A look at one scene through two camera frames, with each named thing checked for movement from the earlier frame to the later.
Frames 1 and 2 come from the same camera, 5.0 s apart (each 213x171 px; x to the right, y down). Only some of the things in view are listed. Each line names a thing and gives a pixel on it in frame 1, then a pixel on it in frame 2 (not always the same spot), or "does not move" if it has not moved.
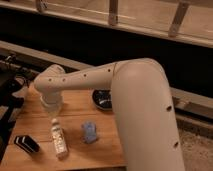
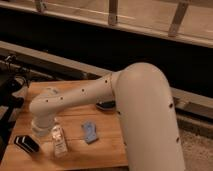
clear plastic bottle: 59,139 does not move
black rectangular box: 27,142 does not move
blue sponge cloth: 90,132 does not move
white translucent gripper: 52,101 → 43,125
